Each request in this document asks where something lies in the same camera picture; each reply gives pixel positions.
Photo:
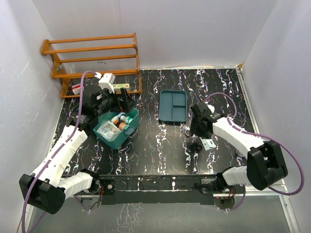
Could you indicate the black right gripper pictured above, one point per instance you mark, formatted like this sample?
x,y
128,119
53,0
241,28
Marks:
x,y
195,131

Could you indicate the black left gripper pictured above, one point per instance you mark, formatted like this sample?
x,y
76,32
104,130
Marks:
x,y
126,105

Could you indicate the white bottle green label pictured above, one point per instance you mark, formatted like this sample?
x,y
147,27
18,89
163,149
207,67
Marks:
x,y
126,119

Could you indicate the blue cap small bottle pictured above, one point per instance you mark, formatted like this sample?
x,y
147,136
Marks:
x,y
117,116

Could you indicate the brown glass medicine bottle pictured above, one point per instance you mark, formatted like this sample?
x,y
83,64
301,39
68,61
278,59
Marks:
x,y
120,124

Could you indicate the blue white card packet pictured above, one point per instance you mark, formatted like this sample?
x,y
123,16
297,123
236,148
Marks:
x,y
208,144

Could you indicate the teal medicine kit box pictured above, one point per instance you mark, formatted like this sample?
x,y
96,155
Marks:
x,y
124,134

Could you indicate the white gauze packet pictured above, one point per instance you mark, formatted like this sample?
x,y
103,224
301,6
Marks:
x,y
108,130

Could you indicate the dark blue divided tray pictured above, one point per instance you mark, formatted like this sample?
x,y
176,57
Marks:
x,y
173,106

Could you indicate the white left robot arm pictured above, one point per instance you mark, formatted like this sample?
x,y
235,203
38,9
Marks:
x,y
45,188

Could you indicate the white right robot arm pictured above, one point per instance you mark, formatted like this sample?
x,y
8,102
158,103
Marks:
x,y
265,161

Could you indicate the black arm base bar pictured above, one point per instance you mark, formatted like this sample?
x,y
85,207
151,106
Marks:
x,y
124,189

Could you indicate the cream medicine box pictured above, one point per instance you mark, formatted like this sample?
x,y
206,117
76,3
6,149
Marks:
x,y
118,86

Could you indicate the red white medicine box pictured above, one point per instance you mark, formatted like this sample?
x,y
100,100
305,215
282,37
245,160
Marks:
x,y
76,89

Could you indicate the clear plastic measuring cup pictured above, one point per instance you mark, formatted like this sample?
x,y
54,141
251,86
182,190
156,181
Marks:
x,y
240,154

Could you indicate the wooden shelf rack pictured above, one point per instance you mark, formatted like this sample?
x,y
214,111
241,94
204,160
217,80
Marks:
x,y
117,54

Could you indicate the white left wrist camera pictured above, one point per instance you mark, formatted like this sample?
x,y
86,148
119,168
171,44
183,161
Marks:
x,y
106,80

